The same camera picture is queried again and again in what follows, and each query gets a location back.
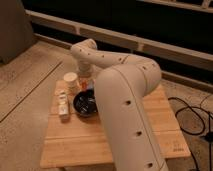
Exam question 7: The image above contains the orange red pepper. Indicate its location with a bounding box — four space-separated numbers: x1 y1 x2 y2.
80 78 87 89

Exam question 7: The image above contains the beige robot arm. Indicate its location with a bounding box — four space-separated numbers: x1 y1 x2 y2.
71 39 169 171

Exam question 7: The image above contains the dark ceramic bowl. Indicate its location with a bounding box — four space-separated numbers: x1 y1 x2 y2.
73 89 98 117

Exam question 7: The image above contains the white paper cup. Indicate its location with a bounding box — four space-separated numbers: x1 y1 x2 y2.
63 72 78 93

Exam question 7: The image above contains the white plastic bottle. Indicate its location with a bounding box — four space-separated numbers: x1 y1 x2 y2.
58 91 69 119

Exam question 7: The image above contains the wooden cutting board table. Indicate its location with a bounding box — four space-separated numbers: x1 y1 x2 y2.
40 80 190 168

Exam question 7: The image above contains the grey cabinet corner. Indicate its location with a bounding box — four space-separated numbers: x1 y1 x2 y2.
0 0 36 63

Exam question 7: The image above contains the white wooden railing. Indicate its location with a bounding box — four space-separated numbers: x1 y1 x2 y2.
26 10 213 72

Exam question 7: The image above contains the black floor cable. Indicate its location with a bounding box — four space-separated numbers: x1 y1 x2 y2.
167 93 213 171

